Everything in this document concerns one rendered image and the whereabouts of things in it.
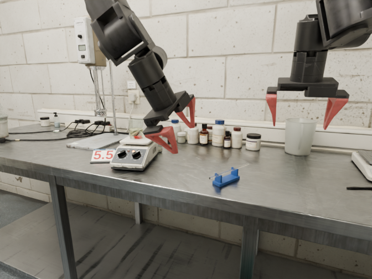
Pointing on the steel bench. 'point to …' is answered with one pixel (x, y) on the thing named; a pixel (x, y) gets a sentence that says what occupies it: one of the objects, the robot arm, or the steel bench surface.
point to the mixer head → (88, 45)
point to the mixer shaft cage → (98, 96)
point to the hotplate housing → (152, 150)
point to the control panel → (129, 156)
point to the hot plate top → (135, 141)
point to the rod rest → (226, 179)
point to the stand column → (113, 97)
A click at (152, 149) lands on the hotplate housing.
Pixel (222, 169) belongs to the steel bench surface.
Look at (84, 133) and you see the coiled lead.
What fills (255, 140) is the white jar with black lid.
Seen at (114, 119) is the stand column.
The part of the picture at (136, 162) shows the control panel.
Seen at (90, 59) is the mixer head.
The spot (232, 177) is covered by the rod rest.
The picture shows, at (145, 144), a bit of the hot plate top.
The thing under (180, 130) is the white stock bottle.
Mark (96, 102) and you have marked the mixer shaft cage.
